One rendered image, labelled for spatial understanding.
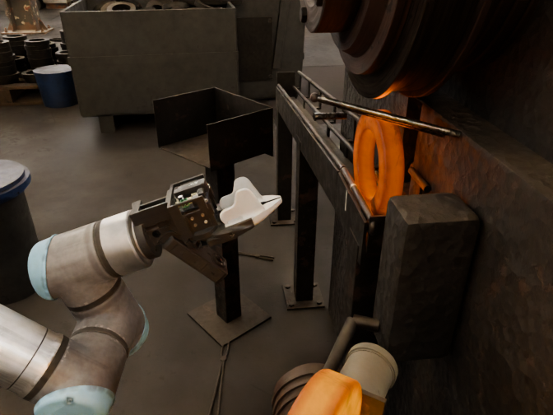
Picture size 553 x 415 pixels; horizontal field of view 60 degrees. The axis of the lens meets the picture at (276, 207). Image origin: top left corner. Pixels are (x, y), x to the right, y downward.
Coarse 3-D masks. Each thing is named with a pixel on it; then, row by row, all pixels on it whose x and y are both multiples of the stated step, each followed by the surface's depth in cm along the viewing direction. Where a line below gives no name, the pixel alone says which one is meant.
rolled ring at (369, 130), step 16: (368, 128) 82; (384, 128) 75; (368, 144) 88; (384, 144) 74; (400, 144) 74; (368, 160) 89; (384, 160) 74; (400, 160) 74; (368, 176) 89; (384, 176) 74; (400, 176) 74; (368, 192) 87; (384, 192) 75; (400, 192) 76; (384, 208) 78
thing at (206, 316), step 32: (192, 96) 135; (224, 96) 137; (160, 128) 133; (192, 128) 139; (224, 128) 114; (256, 128) 121; (192, 160) 122; (224, 160) 118; (224, 192) 133; (224, 256) 142; (224, 288) 148; (224, 320) 156; (256, 320) 156
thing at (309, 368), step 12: (288, 372) 73; (300, 372) 71; (312, 372) 71; (276, 384) 74; (288, 384) 71; (300, 384) 69; (276, 396) 72; (288, 396) 69; (276, 408) 71; (288, 408) 67
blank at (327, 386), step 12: (324, 372) 40; (336, 372) 41; (312, 384) 38; (324, 384) 38; (336, 384) 39; (348, 384) 39; (300, 396) 37; (312, 396) 37; (324, 396) 37; (336, 396) 37; (348, 396) 38; (360, 396) 44; (300, 408) 36; (312, 408) 36; (324, 408) 36; (336, 408) 36; (348, 408) 40; (360, 408) 45
